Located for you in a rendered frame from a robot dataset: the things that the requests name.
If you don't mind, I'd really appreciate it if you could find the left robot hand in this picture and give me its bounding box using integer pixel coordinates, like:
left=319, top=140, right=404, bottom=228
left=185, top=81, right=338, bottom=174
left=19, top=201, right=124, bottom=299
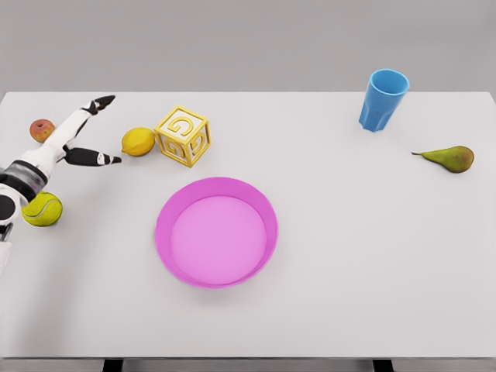
left=43, top=95, right=122, bottom=167

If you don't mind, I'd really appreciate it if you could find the yellow lemon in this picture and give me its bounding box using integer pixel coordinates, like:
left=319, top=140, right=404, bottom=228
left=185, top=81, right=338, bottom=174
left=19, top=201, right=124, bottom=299
left=120, top=126, right=157, bottom=158

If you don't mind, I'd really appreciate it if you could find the pink round plate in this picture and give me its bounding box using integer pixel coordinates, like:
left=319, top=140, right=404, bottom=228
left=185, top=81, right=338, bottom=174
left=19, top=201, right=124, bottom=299
left=154, top=176, right=280, bottom=290

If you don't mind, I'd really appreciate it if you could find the red apple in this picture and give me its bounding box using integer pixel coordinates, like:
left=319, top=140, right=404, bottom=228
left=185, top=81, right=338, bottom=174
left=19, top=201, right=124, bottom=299
left=29, top=119, right=56, bottom=143

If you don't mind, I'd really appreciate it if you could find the yellow-green tennis ball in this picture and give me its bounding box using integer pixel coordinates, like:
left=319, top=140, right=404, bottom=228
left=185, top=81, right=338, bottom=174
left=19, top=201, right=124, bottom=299
left=21, top=191, right=64, bottom=229

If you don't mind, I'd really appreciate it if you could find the yellow letter block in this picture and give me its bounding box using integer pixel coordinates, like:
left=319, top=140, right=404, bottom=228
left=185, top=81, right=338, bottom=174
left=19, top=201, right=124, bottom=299
left=153, top=105, right=212, bottom=170

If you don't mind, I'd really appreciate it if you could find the blue plastic cup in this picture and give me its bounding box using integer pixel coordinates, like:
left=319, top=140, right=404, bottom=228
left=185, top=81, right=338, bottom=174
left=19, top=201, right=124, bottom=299
left=358, top=68, right=411, bottom=134

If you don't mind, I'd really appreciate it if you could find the green pear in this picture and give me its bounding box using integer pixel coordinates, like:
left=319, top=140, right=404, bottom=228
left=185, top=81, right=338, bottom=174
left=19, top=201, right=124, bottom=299
left=411, top=145, right=476, bottom=174

